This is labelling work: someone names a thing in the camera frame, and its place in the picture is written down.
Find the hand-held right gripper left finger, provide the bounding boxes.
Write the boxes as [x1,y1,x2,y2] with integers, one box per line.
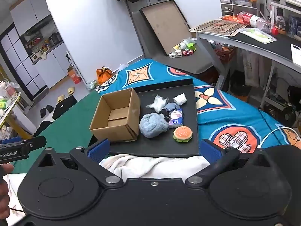
[35,138,124,190]

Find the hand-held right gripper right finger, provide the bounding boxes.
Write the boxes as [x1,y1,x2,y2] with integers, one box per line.
[185,138,275,190]

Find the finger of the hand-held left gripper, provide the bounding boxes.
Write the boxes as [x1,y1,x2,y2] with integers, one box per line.
[20,136,47,150]
[0,137,20,144]

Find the brown cardboard box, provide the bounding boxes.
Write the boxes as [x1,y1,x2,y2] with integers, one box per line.
[89,88,141,142]

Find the burger shaped soft toy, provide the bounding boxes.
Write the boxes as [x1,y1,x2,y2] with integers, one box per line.
[173,126,193,144]

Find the purple tissue pack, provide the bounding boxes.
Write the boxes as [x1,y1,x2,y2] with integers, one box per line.
[168,109,184,129]

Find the black cloth with white stitching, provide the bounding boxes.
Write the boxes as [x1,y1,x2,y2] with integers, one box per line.
[159,108,173,123]

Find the grey fluffy plush toy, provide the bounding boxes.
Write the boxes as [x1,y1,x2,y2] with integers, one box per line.
[139,112,169,139]

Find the small white plastic bag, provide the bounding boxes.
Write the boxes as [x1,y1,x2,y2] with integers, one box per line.
[173,94,188,106]

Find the clear bag with white filling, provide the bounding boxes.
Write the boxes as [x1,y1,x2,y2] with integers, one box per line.
[146,94,170,113]

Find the person's left hand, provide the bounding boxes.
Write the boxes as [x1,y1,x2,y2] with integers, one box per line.
[0,163,15,217]

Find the black clothes pile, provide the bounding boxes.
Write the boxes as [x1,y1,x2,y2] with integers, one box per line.
[35,120,55,134]

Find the yellow table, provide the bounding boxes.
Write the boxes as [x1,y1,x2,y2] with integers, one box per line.
[0,92,32,139]

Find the green blanket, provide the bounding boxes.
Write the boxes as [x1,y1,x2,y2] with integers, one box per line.
[9,91,104,175]

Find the blue printed blanket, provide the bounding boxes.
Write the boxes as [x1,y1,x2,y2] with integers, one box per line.
[95,59,301,153]

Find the black dice stool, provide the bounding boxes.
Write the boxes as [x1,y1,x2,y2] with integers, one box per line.
[52,96,78,120]

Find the orange gift bag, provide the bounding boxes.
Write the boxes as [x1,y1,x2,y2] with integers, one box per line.
[97,67,113,85]

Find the white kitchen cabinet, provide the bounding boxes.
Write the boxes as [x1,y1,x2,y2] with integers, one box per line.
[32,45,78,90]

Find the orange cardboard box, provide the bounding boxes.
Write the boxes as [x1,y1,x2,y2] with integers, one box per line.
[68,69,82,85]

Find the black grid sliding door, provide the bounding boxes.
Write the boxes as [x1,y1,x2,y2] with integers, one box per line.
[0,26,49,99]

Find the black fan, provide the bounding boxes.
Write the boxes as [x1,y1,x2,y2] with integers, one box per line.
[275,106,297,128]

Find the grey folded mattress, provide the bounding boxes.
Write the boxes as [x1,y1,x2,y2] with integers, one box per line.
[132,11,214,74]

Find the beige tote bag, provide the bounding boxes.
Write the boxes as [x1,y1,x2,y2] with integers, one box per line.
[240,52,261,87]

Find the red basket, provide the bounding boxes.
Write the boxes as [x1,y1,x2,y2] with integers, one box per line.
[213,47,237,63]

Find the row of kitchen bottles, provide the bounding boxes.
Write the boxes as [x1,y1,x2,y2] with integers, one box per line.
[26,38,63,52]

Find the white jar with green label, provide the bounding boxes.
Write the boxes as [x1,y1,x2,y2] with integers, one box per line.
[173,40,191,52]

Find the grey desk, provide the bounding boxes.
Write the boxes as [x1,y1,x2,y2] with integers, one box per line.
[189,20,301,109]

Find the black desk mat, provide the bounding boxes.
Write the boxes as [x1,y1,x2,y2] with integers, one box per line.
[229,32,301,62]

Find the brown printed mat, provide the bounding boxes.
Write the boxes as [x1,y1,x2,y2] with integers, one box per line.
[189,20,247,37]

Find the green and white packet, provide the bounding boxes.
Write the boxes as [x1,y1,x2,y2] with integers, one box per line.
[237,28,277,44]

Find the white phone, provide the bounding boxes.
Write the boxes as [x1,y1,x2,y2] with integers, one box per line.
[290,44,301,64]

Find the black framed brown tray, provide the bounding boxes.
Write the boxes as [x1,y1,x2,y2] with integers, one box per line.
[139,0,195,56]

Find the red snack packets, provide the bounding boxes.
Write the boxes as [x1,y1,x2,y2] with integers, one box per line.
[221,15,242,25]

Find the water bottle with red label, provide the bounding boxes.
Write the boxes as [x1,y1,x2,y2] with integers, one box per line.
[239,11,279,35]

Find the panda figure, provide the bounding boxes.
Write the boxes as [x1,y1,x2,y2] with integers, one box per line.
[274,8,287,31]

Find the grey door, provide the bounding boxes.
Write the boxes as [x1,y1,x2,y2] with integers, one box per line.
[125,0,165,60]

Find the grey drawer organiser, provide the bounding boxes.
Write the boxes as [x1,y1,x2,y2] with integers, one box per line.
[219,0,258,17]

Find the white cable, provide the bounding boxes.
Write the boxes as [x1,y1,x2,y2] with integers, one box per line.
[257,127,300,149]

